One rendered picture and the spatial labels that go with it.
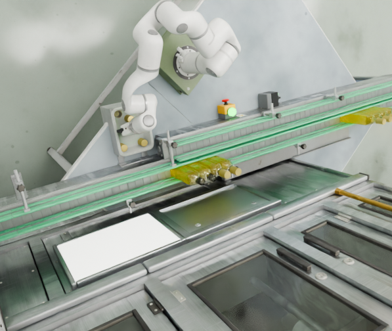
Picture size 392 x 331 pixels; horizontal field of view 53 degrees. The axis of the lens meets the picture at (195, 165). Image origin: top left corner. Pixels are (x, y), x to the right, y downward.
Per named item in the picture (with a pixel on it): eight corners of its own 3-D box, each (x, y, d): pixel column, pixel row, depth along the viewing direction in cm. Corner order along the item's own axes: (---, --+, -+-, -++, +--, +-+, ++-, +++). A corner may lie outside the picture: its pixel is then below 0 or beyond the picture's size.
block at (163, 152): (157, 157, 189) (163, 159, 183) (153, 138, 186) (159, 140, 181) (163, 155, 191) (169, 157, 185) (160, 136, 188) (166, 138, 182)
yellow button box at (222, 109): (218, 117, 210) (225, 119, 204) (216, 104, 207) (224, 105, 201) (228, 115, 213) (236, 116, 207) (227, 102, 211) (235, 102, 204)
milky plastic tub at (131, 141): (114, 154, 185) (120, 157, 177) (104, 108, 178) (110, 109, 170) (148, 145, 192) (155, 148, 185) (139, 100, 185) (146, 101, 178)
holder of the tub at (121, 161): (116, 164, 187) (122, 167, 180) (104, 108, 178) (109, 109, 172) (149, 155, 194) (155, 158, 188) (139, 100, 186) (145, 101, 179)
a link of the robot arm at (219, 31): (183, 37, 149) (207, 4, 151) (209, 75, 168) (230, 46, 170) (200, 42, 143) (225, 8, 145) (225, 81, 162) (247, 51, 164)
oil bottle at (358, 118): (339, 121, 239) (381, 127, 215) (339, 112, 237) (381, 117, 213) (346, 119, 241) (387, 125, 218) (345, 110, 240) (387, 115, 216)
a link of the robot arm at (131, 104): (154, 58, 151) (148, 104, 164) (122, 59, 145) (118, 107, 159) (163, 69, 146) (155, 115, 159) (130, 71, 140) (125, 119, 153)
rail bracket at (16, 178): (16, 199, 164) (22, 217, 145) (4, 162, 159) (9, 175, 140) (27, 196, 166) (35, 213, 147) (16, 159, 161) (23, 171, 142)
